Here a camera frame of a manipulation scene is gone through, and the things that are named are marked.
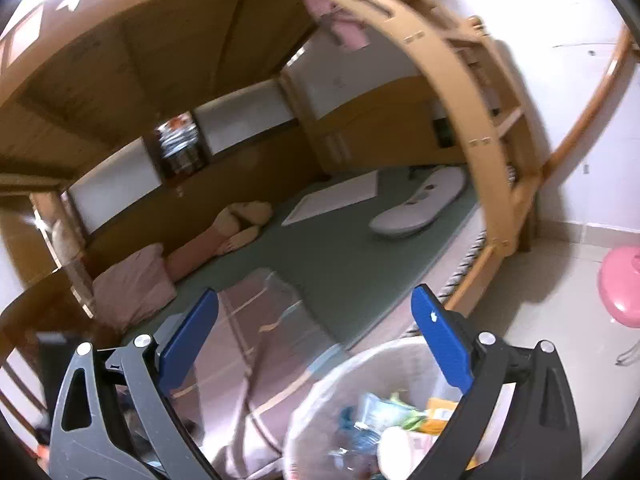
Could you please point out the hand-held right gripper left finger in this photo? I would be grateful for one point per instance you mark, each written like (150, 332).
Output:
(192, 335)

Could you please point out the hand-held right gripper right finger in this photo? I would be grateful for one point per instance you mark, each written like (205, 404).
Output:
(442, 340)

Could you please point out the yellow wrapper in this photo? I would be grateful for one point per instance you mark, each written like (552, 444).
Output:
(440, 412)

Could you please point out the green wrapper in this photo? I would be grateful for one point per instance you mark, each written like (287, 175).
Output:
(407, 415)

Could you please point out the light blue wrapper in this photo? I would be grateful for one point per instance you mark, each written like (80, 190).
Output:
(375, 407)

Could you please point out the white lined trash bin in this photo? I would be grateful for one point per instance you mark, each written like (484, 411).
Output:
(350, 370)

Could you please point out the large white tissue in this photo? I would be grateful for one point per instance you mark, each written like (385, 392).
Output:
(400, 450)

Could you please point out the striped pink grey blanket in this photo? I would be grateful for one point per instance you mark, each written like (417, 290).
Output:
(260, 340)

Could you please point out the pink pillow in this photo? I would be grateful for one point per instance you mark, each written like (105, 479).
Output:
(132, 285)

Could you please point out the green bed sheet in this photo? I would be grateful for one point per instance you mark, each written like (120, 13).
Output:
(350, 270)

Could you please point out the striped plush bunny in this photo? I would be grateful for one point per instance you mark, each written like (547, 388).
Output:
(240, 217)

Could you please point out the white oval device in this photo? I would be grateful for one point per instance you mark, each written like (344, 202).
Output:
(415, 210)

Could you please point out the white flat paper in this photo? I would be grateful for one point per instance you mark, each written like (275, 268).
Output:
(335, 195)

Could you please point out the stack of folded clothes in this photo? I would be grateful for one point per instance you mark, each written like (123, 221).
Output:
(180, 152)

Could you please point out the pink plastic stool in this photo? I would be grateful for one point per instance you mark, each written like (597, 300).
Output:
(620, 285)

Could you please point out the pink hanging garment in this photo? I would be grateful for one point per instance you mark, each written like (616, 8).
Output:
(345, 30)

